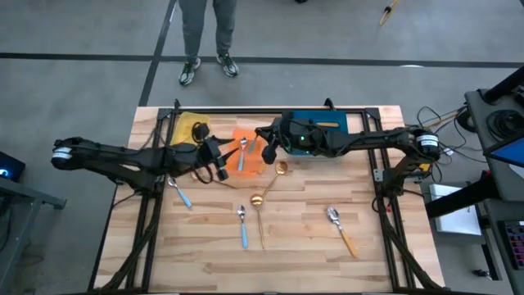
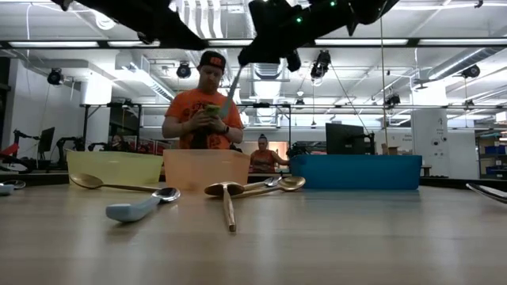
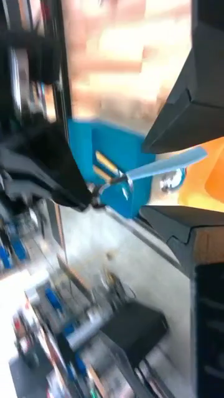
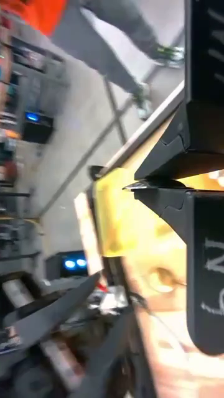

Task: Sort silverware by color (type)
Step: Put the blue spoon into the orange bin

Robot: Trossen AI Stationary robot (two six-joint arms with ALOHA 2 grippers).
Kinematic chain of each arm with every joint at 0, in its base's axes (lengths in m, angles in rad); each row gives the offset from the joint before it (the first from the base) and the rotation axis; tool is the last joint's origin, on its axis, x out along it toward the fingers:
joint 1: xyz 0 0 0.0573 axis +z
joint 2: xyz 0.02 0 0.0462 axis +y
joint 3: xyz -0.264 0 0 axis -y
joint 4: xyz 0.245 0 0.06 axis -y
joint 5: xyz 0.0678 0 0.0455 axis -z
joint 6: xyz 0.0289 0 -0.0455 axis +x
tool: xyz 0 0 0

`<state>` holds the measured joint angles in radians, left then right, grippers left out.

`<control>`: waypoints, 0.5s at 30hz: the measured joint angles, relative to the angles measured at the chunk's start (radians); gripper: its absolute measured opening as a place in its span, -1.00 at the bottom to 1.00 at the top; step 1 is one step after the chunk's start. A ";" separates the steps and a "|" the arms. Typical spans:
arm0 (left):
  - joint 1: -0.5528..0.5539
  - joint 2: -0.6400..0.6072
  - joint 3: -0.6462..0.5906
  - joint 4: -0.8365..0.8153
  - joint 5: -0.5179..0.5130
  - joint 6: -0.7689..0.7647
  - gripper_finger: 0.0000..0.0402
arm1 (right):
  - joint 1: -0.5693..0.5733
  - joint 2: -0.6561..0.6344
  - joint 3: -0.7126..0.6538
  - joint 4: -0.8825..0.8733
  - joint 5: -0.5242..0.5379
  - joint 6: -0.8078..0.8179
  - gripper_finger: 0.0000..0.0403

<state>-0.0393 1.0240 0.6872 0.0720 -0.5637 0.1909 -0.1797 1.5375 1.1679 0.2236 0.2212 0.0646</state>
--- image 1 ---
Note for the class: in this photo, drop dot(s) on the yellow black floor tool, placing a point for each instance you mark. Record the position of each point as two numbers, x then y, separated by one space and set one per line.
387 11

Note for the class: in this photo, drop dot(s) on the grey side table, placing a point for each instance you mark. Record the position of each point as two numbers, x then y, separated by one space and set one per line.
479 123
24 196

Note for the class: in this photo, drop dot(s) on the white box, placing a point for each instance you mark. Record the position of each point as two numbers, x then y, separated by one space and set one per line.
456 211

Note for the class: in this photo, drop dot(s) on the black support beam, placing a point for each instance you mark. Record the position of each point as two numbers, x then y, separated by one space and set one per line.
458 196

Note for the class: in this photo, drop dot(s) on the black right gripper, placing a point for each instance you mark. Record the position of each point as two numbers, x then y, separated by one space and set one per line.
282 131

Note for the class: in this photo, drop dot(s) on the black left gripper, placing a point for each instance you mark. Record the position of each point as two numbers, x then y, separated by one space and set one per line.
210 153

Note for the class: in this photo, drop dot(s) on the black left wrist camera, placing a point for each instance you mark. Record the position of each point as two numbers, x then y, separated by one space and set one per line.
221 173

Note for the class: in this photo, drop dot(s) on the colourful button keypad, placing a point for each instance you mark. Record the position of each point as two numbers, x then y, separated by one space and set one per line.
516 246

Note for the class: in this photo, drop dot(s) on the blue panel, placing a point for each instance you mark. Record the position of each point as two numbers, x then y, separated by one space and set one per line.
511 153

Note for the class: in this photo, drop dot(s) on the person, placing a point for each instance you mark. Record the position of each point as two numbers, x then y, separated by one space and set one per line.
192 24

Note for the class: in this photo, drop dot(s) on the black device blue light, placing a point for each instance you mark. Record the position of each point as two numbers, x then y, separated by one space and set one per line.
10 166

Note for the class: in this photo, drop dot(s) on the orange translucent plastic bin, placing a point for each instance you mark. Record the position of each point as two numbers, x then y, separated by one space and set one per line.
251 166

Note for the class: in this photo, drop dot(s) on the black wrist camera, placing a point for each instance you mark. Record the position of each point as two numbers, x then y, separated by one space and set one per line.
221 173
268 155

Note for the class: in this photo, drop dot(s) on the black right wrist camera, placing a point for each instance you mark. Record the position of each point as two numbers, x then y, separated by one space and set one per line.
268 155

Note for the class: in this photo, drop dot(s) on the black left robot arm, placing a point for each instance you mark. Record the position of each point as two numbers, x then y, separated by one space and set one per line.
123 157

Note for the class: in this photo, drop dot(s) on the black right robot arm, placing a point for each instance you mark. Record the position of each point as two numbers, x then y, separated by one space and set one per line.
368 139

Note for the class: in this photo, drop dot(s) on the blue plastic bin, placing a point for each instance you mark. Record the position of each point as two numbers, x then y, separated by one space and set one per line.
340 116

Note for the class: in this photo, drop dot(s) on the yellow translucent plastic bin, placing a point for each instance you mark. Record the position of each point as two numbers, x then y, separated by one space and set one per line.
184 127

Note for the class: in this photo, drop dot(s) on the black aluminium table frame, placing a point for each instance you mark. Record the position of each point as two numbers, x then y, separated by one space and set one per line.
245 110

